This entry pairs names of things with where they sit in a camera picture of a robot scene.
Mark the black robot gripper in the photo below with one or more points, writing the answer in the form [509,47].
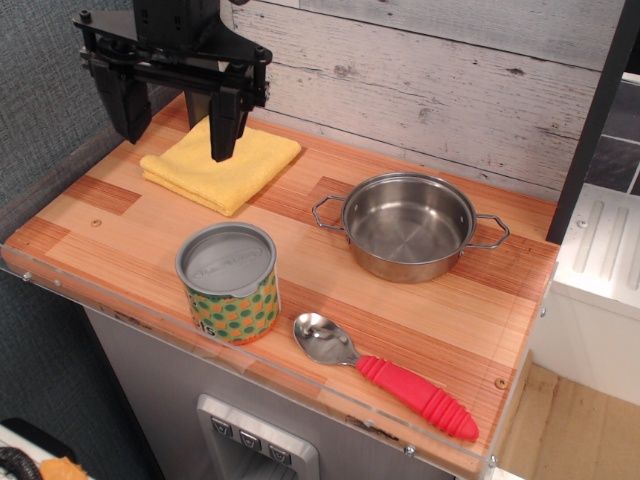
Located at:
[182,44]

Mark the stainless steel pot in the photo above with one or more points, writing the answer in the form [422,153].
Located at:
[408,227]

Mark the yellow folded towel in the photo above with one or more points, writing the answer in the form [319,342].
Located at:
[188,169]

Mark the green orange patterned can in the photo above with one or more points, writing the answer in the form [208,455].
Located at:
[230,279]

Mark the orange cloth piece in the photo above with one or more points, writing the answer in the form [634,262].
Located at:
[61,469]

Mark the white toy sink unit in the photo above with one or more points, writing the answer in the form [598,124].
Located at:
[588,326]

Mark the spoon with red handle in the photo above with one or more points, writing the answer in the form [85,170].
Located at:
[324,342]

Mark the black vertical post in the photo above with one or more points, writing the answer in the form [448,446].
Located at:
[616,61]

